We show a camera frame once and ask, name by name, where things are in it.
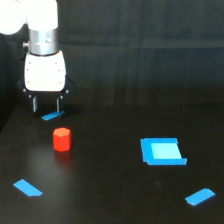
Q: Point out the blue tape strip near left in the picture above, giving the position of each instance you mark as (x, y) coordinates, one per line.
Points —
(27, 188)

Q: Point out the blue tape strip far left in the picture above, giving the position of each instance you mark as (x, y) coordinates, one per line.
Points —
(52, 115)

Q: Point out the blue tape strip near right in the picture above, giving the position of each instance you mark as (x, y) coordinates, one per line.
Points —
(199, 196)

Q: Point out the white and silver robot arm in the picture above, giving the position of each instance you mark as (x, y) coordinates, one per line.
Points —
(41, 18)

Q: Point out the blue tape strip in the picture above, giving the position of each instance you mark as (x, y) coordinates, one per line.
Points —
(27, 188)
(52, 115)
(199, 196)

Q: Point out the red hexagonal block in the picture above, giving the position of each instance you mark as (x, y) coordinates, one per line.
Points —
(62, 139)

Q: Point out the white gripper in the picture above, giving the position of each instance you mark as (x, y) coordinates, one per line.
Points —
(45, 74)

